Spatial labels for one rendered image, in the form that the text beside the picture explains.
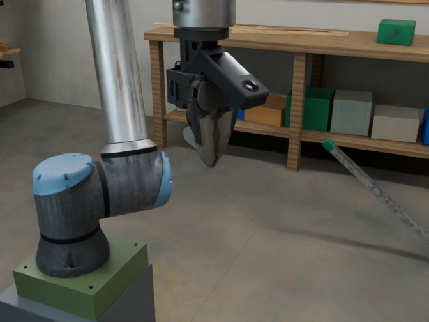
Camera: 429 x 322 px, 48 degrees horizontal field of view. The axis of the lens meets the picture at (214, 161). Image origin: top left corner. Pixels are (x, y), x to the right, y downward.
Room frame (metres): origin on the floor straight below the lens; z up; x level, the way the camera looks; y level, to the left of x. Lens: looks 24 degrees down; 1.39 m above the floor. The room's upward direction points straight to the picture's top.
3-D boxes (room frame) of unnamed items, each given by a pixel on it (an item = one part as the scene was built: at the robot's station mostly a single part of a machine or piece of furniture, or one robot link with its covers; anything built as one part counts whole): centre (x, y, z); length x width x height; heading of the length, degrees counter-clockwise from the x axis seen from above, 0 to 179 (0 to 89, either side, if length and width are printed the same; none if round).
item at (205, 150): (0.70, 0.03, 1.11); 0.06 x 0.03 x 0.09; 40
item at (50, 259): (1.08, 0.38, 0.68); 0.19 x 0.19 x 0.10
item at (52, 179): (1.09, 0.37, 0.82); 0.17 x 0.15 x 0.18; 114
